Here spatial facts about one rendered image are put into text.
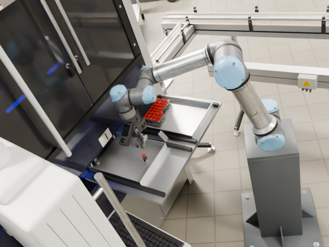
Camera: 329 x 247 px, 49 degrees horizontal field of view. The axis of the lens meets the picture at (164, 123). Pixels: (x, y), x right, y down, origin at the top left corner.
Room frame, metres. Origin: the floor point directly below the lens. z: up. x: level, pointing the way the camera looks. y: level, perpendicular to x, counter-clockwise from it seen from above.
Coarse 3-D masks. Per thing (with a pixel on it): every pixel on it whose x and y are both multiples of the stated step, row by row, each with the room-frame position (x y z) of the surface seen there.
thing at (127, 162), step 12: (132, 144) 1.46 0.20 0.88; (156, 144) 1.38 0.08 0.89; (108, 156) 1.44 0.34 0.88; (120, 156) 1.40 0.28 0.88; (132, 156) 1.37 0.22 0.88; (156, 156) 1.27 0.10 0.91; (96, 168) 1.38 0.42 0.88; (108, 168) 1.35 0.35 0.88; (120, 168) 1.32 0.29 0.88; (132, 168) 1.29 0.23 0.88; (144, 168) 1.26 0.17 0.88; (132, 180) 1.18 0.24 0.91; (144, 180) 1.18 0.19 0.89
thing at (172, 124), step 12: (168, 96) 1.71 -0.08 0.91; (180, 108) 1.60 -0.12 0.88; (192, 108) 1.56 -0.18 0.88; (204, 108) 1.53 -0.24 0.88; (168, 120) 1.54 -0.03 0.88; (180, 120) 1.51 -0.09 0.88; (192, 120) 1.47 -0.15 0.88; (204, 120) 1.43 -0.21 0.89; (168, 132) 1.42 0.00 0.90; (180, 132) 1.41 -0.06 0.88; (192, 132) 1.38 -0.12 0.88
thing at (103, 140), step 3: (108, 129) 1.45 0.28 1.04; (105, 132) 1.44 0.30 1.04; (108, 132) 1.45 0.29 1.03; (102, 135) 1.42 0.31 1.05; (108, 135) 1.44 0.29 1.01; (111, 135) 1.45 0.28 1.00; (99, 138) 1.40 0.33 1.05; (102, 138) 1.41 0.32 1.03; (105, 138) 1.42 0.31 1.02; (108, 138) 1.44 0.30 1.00; (99, 141) 1.40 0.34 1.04; (102, 141) 1.41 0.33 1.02; (105, 141) 1.42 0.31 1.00; (102, 144) 1.40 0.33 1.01; (105, 144) 1.41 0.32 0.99
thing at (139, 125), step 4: (136, 112) 1.33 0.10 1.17; (136, 116) 1.33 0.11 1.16; (140, 116) 1.34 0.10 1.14; (124, 120) 1.29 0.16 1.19; (128, 120) 1.28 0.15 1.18; (132, 120) 1.28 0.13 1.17; (136, 120) 1.32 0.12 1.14; (140, 120) 1.33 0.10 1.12; (144, 120) 1.33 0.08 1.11; (136, 124) 1.31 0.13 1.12; (140, 124) 1.30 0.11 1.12; (136, 128) 1.29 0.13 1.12; (140, 128) 1.31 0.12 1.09; (144, 128) 1.32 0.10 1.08; (132, 132) 1.29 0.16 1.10; (136, 132) 1.28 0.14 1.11; (140, 132) 1.29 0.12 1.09; (132, 136) 1.30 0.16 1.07; (136, 136) 1.28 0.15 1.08
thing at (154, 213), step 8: (184, 176) 1.75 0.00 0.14; (176, 184) 1.67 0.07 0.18; (176, 192) 1.65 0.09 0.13; (128, 200) 1.38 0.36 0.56; (136, 200) 1.41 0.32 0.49; (144, 200) 1.45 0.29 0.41; (168, 200) 1.58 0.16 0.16; (128, 208) 1.36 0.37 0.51; (136, 208) 1.39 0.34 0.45; (144, 208) 1.43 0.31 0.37; (152, 208) 1.47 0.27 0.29; (160, 208) 1.51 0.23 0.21; (168, 208) 1.56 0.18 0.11; (136, 216) 1.37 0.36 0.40; (144, 216) 1.41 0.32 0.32; (152, 216) 1.45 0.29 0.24; (160, 216) 1.49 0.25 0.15; (152, 224) 1.42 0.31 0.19; (160, 224) 1.47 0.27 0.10
